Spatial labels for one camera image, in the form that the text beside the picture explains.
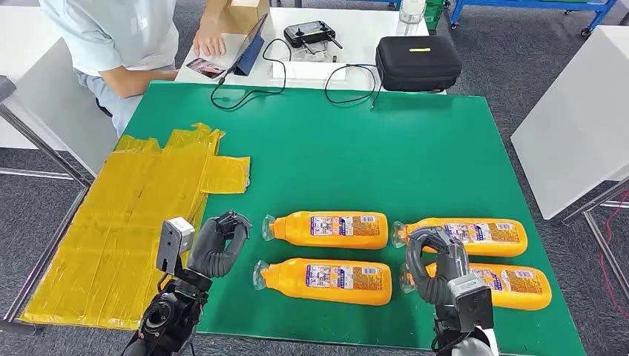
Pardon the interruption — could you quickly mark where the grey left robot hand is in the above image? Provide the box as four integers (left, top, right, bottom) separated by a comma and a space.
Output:
186, 211, 253, 280

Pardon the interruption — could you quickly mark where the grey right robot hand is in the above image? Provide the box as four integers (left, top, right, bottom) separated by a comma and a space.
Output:
405, 225, 470, 306

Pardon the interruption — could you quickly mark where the person's left hand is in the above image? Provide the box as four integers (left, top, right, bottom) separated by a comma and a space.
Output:
192, 22, 228, 59

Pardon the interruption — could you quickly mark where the orange detergent bottle clear cap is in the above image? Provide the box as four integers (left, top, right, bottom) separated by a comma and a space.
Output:
261, 211, 389, 251
252, 258, 393, 306
398, 262, 553, 312
391, 217, 529, 258

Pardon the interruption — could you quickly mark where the smartphone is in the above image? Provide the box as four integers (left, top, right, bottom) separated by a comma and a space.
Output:
185, 58, 227, 80

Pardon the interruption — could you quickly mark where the brown cardboard box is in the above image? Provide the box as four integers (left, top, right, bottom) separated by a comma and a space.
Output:
220, 0, 270, 36

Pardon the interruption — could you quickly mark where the tablet in blue case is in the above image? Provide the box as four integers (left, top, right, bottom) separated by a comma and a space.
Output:
229, 13, 269, 77

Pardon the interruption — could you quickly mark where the black remote controller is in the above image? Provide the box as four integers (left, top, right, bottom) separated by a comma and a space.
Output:
283, 20, 344, 55

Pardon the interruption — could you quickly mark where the person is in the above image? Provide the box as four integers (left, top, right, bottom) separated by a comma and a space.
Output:
38, 0, 232, 136

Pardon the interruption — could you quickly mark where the clear plastic stand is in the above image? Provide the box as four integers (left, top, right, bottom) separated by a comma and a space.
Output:
292, 42, 331, 63

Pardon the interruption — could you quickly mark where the yellow tape mat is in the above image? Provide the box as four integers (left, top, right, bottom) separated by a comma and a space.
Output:
19, 122, 251, 331

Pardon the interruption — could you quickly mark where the white table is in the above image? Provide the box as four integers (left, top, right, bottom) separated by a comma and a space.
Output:
174, 7, 448, 95
0, 5, 119, 178
510, 25, 629, 220

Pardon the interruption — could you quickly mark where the blue shelf cart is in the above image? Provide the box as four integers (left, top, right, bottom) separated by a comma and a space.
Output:
449, 0, 619, 36
269, 0, 401, 11

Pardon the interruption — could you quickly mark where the black carry case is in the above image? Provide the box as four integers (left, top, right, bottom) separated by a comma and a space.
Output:
375, 35, 463, 93

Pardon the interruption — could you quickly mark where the green plastic crate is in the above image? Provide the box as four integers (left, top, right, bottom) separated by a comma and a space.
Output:
424, 0, 450, 30

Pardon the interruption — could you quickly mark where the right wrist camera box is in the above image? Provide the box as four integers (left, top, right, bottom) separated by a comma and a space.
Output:
448, 274, 495, 332

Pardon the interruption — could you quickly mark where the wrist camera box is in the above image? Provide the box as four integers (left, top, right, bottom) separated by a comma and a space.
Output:
448, 274, 495, 332
156, 217, 196, 275

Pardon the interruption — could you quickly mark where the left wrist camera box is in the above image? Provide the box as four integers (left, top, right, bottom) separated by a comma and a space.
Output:
156, 217, 196, 275

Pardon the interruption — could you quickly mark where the black cable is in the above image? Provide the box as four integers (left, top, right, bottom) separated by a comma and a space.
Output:
324, 63, 384, 109
210, 38, 293, 112

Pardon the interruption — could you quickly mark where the red cable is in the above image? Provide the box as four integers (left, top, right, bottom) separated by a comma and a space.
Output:
596, 188, 629, 308

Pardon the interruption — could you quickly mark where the grey metal table frame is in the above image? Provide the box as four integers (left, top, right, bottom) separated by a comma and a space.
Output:
562, 177, 629, 300
0, 76, 96, 335

